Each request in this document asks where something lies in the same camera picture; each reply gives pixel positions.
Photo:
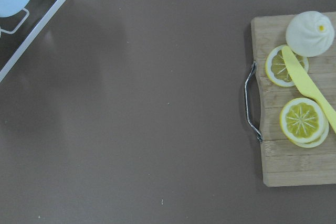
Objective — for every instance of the upper lemon slice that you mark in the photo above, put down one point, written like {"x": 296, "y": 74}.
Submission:
{"x": 275, "y": 68}

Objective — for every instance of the bamboo cutting board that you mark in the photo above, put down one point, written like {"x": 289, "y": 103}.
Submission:
{"x": 283, "y": 163}

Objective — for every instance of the yellow plastic knife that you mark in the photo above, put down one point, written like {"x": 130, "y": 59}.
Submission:
{"x": 305, "y": 85}

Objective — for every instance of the bottom lemon slice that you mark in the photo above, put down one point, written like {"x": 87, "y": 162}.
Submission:
{"x": 317, "y": 141}

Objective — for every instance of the white steamed bun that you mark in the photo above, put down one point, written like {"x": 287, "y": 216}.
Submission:
{"x": 310, "y": 34}

